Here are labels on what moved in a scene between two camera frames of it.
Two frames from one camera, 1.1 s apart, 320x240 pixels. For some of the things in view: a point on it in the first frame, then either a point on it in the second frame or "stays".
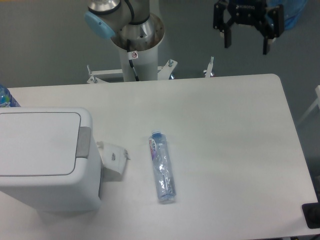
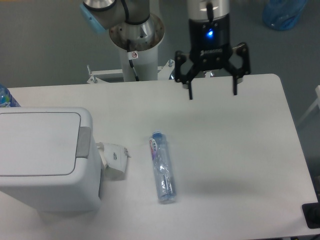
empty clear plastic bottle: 165,190 stays
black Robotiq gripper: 247,12 -> 210,49
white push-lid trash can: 49,159 stays
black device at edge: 311,213 stays
